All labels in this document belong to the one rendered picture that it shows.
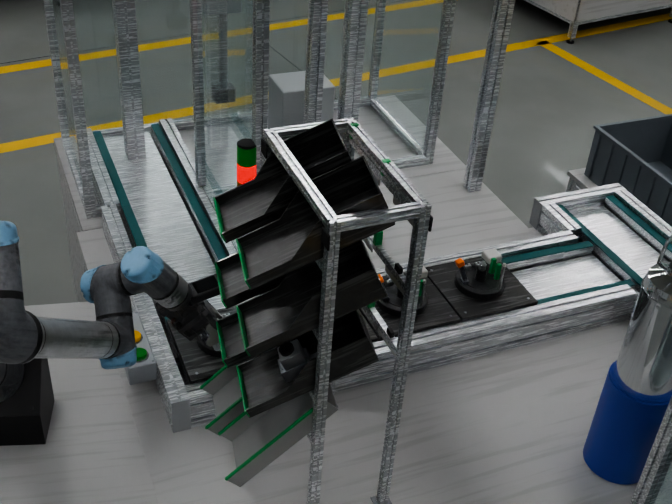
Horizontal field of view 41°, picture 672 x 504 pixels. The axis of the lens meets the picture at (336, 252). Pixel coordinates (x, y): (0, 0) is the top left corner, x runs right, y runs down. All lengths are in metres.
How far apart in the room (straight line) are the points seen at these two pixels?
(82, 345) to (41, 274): 2.45
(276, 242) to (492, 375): 0.97
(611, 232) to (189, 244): 1.35
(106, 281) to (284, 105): 1.45
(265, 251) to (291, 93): 1.61
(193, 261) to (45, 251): 1.78
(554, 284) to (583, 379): 0.35
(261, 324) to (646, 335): 0.81
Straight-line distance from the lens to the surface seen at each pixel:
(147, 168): 3.11
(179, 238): 2.75
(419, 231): 1.58
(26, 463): 2.22
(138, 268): 1.85
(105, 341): 1.84
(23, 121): 5.49
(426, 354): 2.37
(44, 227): 4.52
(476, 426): 2.29
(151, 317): 2.39
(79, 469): 2.18
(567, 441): 2.32
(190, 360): 2.24
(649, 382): 2.06
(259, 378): 1.85
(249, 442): 1.97
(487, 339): 2.46
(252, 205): 1.75
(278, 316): 1.72
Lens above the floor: 2.48
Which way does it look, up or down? 35 degrees down
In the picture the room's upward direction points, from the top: 4 degrees clockwise
